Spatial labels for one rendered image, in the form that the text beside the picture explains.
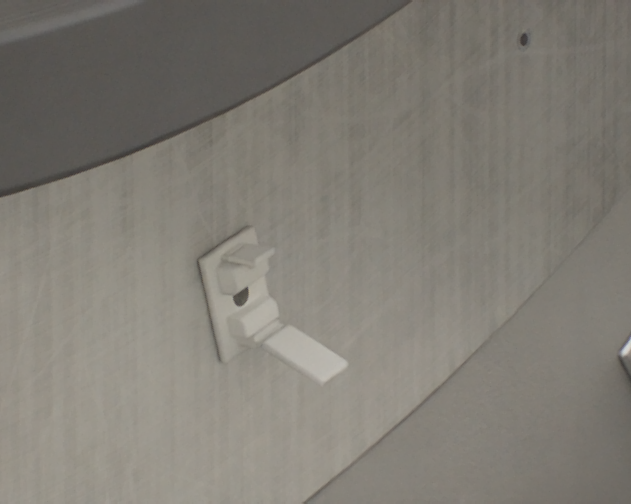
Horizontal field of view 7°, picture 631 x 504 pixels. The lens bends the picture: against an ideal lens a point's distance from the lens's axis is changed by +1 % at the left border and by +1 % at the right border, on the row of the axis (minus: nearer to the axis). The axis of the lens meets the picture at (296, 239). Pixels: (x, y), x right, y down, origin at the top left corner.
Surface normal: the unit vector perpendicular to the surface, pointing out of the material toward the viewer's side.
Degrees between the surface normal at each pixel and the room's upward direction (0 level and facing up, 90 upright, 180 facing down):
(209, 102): 90
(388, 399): 90
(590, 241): 90
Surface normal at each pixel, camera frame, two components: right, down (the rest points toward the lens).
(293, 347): 0.17, -0.76
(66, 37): 0.77, 0.11
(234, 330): -0.61, 0.42
